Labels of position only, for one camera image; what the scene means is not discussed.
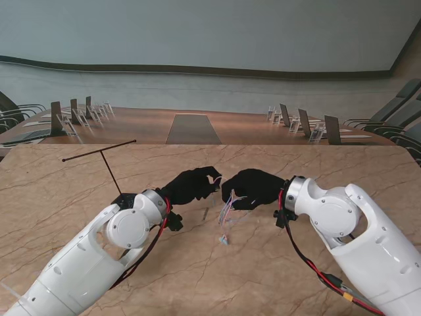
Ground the brown wooden conference table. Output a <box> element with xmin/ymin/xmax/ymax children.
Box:
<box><xmin>0</xmin><ymin>105</ymin><xmax>401</xmax><ymax>147</ymax></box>

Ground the white left arm cable tie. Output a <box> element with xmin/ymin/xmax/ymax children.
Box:
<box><xmin>0</xmin><ymin>281</ymin><xmax>24</xmax><ymax>303</ymax></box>

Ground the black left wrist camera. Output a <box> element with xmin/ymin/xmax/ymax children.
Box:
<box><xmin>163</xmin><ymin>212</ymin><xmax>184</xmax><ymax>232</ymax></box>

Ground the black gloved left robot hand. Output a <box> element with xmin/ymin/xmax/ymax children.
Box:
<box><xmin>159</xmin><ymin>166</ymin><xmax>222</xmax><ymax>207</ymax></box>

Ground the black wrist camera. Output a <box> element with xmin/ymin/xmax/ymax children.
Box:
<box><xmin>163</xmin><ymin>212</ymin><xmax>184</xmax><ymax>232</ymax></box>
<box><xmin>274</xmin><ymin>207</ymin><xmax>299</xmax><ymax>228</ymax></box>

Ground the red black left arm cable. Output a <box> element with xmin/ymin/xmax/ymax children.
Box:
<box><xmin>108</xmin><ymin>196</ymin><xmax>172</xmax><ymax>290</ymax></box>

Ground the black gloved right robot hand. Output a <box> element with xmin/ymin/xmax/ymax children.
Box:
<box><xmin>221</xmin><ymin>168</ymin><xmax>286</xmax><ymax>211</ymax></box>

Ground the thin white cable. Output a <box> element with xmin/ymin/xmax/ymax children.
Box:
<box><xmin>212</xmin><ymin>176</ymin><xmax>249</xmax><ymax>247</ymax></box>

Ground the dark grey office chair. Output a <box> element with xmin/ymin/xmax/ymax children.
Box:
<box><xmin>393</xmin><ymin>120</ymin><xmax>421</xmax><ymax>166</ymax></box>
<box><xmin>0</xmin><ymin>115</ymin><xmax>21</xmax><ymax>135</ymax></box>
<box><xmin>343</xmin><ymin>78</ymin><xmax>421</xmax><ymax>128</ymax></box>
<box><xmin>371</xmin><ymin>95</ymin><xmax>421</xmax><ymax>138</ymax></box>
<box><xmin>0</xmin><ymin>91</ymin><xmax>47</xmax><ymax>124</ymax></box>

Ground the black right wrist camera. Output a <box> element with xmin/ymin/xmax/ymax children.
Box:
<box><xmin>274</xmin><ymin>207</ymin><xmax>299</xmax><ymax>228</ymax></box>

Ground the grey desk pad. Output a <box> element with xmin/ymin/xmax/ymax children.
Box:
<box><xmin>0</xmin><ymin>128</ymin><xmax>53</xmax><ymax>145</ymax></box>

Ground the red black right arm cable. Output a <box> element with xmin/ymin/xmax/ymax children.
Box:
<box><xmin>278</xmin><ymin>187</ymin><xmax>384</xmax><ymax>316</ymax></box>

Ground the red black arm cable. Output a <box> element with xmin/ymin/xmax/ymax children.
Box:
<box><xmin>278</xmin><ymin>187</ymin><xmax>384</xmax><ymax>316</ymax></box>
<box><xmin>108</xmin><ymin>196</ymin><xmax>172</xmax><ymax>290</ymax></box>

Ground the black T-bar rack hexagon base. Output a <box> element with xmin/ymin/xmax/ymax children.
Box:
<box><xmin>61</xmin><ymin>139</ymin><xmax>139</xmax><ymax>210</ymax></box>

